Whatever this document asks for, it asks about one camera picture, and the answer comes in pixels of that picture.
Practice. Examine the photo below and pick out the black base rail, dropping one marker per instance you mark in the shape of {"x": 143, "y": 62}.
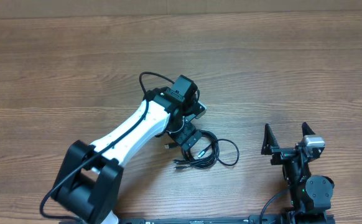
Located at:
{"x": 252, "y": 219}

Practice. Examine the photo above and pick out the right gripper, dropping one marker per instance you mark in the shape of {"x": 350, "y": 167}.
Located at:
{"x": 270, "y": 148}

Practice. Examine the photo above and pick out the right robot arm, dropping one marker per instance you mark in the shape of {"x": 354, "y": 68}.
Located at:
{"x": 310, "y": 194}

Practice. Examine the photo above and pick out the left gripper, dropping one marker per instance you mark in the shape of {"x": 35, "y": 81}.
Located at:
{"x": 180, "y": 136}

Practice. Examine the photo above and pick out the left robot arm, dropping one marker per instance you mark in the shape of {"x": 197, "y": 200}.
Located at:
{"x": 88, "y": 181}

